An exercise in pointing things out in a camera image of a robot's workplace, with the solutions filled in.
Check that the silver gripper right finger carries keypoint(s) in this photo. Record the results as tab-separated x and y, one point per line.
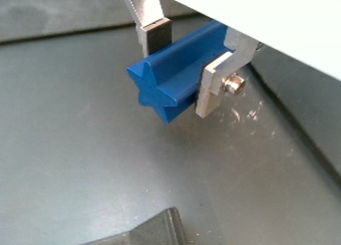
219	78

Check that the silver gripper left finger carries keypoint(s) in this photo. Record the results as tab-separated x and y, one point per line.
153	24

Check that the blue star prism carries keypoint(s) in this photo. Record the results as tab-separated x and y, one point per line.
168	74

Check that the black curved fixture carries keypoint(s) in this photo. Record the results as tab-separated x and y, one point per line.
161	230

